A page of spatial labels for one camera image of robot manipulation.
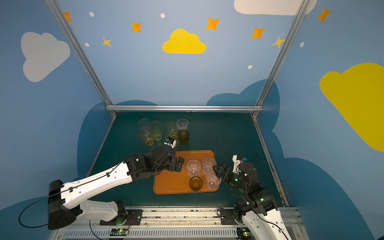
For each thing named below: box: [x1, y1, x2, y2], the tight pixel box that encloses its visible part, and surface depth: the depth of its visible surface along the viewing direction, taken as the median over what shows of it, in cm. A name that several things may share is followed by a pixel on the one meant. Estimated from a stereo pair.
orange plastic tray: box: [153, 150, 219, 195], surface depth 87 cm
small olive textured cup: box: [189, 176, 203, 192], surface depth 82 cm
